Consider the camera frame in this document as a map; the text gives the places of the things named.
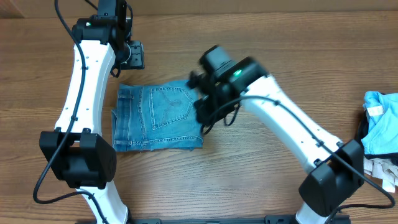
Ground blue denim jeans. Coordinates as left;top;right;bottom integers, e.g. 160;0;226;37
111;80;203;152

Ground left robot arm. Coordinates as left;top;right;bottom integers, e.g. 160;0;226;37
39;0;144;223

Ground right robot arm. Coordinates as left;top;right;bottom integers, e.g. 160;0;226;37
187;45;364;223

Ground beige garment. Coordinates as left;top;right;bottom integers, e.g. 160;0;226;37
364;158;397;193

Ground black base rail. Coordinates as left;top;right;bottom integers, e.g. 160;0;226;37
74;214;352;224

